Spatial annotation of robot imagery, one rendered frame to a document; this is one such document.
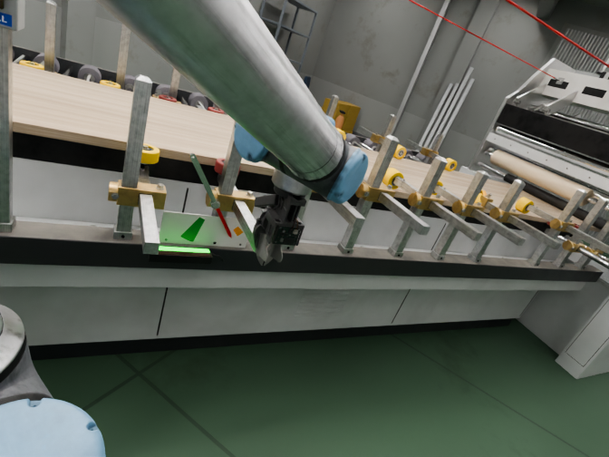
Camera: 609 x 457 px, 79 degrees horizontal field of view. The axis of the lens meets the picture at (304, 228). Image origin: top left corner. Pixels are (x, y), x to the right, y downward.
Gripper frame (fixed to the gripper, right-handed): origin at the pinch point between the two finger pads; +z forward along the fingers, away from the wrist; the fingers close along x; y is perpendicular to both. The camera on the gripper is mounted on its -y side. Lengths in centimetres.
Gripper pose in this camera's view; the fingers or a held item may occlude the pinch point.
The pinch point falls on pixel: (263, 258)
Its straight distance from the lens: 90.7
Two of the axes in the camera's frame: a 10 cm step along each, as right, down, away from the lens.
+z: -3.2, 8.6, 4.1
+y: 3.9, 5.1, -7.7
